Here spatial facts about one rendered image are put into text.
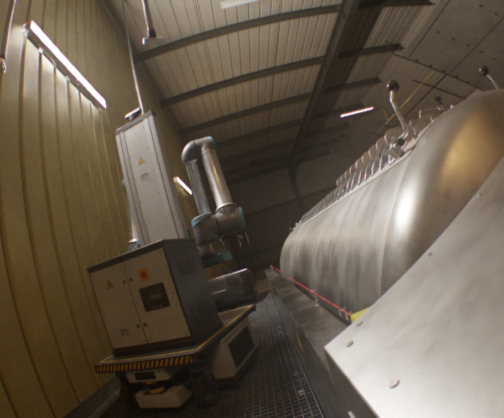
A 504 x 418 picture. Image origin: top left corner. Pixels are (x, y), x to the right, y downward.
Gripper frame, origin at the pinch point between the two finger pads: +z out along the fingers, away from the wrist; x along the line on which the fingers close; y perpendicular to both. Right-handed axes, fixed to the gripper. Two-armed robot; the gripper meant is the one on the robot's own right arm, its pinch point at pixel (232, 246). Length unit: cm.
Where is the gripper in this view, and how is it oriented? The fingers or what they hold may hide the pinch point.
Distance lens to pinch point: 257.2
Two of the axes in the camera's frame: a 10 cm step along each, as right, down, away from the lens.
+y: -0.3, 2.9, -9.6
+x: 9.7, -2.1, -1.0
